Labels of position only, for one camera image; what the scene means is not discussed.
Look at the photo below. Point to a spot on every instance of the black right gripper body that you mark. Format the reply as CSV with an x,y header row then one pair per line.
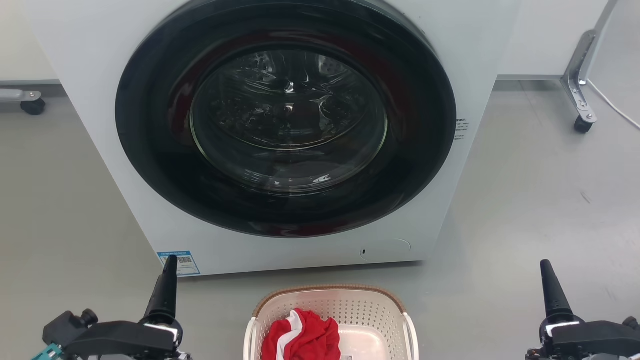
x,y
595,340

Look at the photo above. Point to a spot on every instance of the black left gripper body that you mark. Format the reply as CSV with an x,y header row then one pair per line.
x,y
120,340

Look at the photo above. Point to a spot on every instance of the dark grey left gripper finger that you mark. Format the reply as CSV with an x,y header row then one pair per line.
x,y
165,295

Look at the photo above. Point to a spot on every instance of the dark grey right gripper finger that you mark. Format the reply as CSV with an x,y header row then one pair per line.
x,y
554,295

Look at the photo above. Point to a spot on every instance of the white laundry basket brown rim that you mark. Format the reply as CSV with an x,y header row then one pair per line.
x,y
370,310

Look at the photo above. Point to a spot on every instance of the blue energy label sticker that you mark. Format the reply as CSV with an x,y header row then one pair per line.
x,y
186,264

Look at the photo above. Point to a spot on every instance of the teal plastic connector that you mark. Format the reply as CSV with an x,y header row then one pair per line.
x,y
47,353

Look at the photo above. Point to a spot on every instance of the red and white garment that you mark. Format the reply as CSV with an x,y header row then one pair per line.
x,y
310,337

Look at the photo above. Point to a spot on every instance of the washer filter cover flap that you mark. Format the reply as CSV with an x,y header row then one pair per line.
x,y
387,248

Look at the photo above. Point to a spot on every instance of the black caster wheel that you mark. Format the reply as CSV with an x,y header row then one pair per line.
x,y
33,106
583,124

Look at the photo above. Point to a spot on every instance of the white front-load washing machine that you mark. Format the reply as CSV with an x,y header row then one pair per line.
x,y
90,130

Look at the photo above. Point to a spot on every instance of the small printed text label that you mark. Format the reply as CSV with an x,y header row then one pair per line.
x,y
461,129

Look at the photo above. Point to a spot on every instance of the black round washer door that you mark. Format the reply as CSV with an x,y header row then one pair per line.
x,y
285,120

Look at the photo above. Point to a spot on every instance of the white partition panel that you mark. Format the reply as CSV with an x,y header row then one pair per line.
x,y
22,45
545,40

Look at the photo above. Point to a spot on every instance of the grey metal frame leg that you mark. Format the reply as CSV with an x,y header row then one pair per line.
x,y
580,70
15,95

